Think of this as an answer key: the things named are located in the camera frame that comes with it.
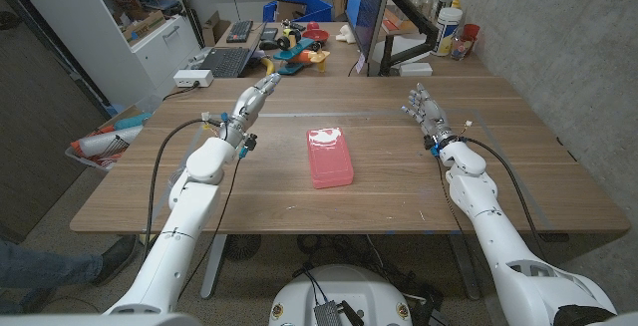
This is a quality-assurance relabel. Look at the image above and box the white shelf cabinet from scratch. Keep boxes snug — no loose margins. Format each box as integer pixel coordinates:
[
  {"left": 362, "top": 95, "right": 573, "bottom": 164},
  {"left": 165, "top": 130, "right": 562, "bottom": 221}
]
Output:
[{"left": 4, "top": 0, "right": 201, "bottom": 109}]

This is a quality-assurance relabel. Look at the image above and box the white plush toy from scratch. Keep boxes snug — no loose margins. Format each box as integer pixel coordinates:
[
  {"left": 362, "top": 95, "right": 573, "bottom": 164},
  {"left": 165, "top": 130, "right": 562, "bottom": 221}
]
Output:
[{"left": 335, "top": 23, "right": 358, "bottom": 45}]

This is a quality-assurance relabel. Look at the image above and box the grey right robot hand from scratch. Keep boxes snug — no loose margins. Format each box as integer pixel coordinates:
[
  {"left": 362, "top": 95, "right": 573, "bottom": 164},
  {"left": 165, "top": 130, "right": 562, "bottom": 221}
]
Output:
[{"left": 401, "top": 82, "right": 458, "bottom": 144}]

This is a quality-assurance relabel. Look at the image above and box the blue plastic bin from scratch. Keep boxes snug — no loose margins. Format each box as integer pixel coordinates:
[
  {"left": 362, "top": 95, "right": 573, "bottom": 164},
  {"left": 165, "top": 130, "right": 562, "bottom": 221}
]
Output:
[{"left": 262, "top": 0, "right": 334, "bottom": 24}]

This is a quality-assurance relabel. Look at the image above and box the teal roll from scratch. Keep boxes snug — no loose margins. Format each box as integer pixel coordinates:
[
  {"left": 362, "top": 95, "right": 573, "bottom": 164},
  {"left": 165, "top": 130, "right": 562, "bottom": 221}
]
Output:
[{"left": 113, "top": 112, "right": 153, "bottom": 131}]

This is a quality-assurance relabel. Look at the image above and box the black computer monitor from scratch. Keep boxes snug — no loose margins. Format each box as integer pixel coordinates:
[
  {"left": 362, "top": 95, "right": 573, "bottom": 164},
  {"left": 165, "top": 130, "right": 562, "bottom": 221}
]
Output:
[{"left": 345, "top": 0, "right": 395, "bottom": 64}]

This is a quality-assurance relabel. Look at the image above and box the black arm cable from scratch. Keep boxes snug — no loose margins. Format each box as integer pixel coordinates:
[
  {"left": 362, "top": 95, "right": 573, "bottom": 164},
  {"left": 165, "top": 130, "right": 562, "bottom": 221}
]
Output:
[
  {"left": 462, "top": 136, "right": 549, "bottom": 263},
  {"left": 143, "top": 118, "right": 223, "bottom": 263}
]

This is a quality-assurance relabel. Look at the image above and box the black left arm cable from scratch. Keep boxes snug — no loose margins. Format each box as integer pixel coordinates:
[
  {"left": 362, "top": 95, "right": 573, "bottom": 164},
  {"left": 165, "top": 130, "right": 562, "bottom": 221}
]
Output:
[{"left": 143, "top": 118, "right": 223, "bottom": 263}]

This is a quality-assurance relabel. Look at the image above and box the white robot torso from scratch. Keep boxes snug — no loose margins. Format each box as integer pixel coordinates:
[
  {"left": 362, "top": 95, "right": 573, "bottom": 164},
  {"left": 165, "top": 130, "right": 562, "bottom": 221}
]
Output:
[{"left": 268, "top": 264, "right": 414, "bottom": 326}]

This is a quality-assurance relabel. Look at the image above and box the black laptop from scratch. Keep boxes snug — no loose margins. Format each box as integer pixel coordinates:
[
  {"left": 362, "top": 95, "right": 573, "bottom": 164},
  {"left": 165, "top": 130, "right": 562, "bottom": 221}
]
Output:
[{"left": 198, "top": 45, "right": 256, "bottom": 79}]

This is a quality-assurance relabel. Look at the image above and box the red cup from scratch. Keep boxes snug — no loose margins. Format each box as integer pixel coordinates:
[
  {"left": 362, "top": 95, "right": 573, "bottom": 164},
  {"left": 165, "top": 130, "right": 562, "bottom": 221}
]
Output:
[{"left": 461, "top": 23, "right": 481, "bottom": 48}]

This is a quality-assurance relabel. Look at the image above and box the small cardboard box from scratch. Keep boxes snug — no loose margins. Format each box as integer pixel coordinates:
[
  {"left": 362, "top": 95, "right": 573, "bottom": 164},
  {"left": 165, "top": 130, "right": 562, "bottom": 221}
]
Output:
[{"left": 201, "top": 10, "right": 231, "bottom": 47}]

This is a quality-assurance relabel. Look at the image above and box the orange wooden toy airplane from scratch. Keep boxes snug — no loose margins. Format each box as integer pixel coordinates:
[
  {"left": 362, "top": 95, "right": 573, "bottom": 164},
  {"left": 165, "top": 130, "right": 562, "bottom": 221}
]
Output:
[{"left": 272, "top": 19, "right": 331, "bottom": 76}]

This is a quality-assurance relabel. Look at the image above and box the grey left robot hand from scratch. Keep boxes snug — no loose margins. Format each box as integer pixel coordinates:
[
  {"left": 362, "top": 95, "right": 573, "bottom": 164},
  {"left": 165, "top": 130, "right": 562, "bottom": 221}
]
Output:
[{"left": 226, "top": 72, "right": 283, "bottom": 148}]

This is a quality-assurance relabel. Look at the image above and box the dark shoe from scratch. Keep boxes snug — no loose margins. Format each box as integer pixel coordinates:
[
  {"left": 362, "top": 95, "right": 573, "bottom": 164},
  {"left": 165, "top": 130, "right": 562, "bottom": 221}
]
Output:
[{"left": 92, "top": 234, "right": 139, "bottom": 287}]

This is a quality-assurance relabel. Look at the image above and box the white flat box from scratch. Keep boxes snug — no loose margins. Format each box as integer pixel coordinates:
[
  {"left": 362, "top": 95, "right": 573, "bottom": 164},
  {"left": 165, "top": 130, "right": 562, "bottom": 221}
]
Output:
[{"left": 398, "top": 62, "right": 434, "bottom": 78}]

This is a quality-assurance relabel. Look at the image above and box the white round canister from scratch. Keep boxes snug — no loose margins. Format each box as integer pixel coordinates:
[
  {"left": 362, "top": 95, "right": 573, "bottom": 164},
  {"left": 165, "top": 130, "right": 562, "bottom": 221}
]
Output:
[{"left": 432, "top": 6, "right": 464, "bottom": 58}]

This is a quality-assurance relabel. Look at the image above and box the white bubble wrap roll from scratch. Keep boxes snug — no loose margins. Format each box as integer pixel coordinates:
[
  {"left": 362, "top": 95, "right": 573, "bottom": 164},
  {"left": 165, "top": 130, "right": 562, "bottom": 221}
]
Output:
[{"left": 77, "top": 125, "right": 145, "bottom": 159}]

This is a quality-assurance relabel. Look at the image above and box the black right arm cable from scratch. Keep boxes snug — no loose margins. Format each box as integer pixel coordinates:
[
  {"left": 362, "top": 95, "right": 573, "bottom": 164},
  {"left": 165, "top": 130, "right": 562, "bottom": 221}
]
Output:
[{"left": 462, "top": 136, "right": 549, "bottom": 263}]

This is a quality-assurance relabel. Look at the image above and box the white power strip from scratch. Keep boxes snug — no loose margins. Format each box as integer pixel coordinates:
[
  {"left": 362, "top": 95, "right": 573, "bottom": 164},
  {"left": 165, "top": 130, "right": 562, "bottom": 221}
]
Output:
[{"left": 172, "top": 69, "right": 214, "bottom": 89}]

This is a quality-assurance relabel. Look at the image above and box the black keyboard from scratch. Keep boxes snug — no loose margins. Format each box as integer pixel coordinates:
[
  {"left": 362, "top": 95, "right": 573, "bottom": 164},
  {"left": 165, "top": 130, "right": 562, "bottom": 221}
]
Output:
[{"left": 225, "top": 20, "right": 254, "bottom": 44}]

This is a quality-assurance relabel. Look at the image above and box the red bowl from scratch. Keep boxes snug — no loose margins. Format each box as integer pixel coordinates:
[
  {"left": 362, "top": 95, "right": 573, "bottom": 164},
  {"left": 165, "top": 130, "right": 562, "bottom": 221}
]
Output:
[{"left": 301, "top": 21, "right": 330, "bottom": 46}]

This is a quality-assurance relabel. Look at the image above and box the pink pencil case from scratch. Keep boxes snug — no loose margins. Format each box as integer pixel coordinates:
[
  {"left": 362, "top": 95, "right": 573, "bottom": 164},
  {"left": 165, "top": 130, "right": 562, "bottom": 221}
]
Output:
[{"left": 305, "top": 127, "right": 355, "bottom": 190}]

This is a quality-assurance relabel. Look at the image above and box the person's leg in jeans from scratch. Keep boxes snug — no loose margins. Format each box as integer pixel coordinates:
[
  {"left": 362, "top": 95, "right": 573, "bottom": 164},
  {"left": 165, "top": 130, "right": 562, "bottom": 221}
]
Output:
[{"left": 0, "top": 238, "right": 105, "bottom": 313}]

